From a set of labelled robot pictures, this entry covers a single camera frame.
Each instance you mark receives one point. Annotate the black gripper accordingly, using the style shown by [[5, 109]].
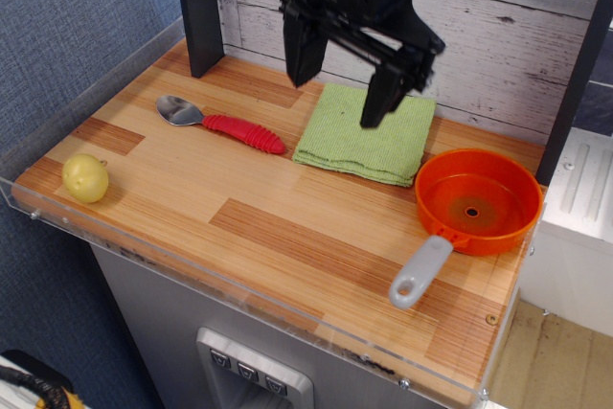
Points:
[[387, 33]]

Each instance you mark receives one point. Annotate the green cloth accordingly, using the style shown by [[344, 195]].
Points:
[[389, 154]]

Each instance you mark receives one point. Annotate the yellow toy potato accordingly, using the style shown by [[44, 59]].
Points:
[[85, 178]]

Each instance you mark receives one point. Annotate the white toy sink unit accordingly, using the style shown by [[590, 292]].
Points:
[[568, 271]]

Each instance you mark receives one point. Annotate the grey toy fridge cabinet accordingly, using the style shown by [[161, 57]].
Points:
[[165, 316]]

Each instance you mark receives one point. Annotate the silver dispenser button panel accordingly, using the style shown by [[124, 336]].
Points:
[[254, 373]]

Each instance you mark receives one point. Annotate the clear acrylic table guard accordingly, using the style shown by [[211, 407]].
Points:
[[306, 250]]

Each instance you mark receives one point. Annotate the yellow object bottom corner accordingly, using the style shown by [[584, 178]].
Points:
[[62, 400]]

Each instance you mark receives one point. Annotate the red handled metal spoon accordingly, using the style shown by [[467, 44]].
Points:
[[179, 112]]

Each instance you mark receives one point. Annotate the dark left frame post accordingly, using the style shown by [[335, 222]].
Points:
[[203, 35]]

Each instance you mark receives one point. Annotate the dark frame post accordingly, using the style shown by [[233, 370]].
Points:
[[585, 63], [203, 35]]

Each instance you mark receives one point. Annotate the orange pot grey handle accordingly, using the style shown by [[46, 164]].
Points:
[[472, 201]]

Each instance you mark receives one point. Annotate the dark right frame post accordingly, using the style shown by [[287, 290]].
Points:
[[585, 63]]

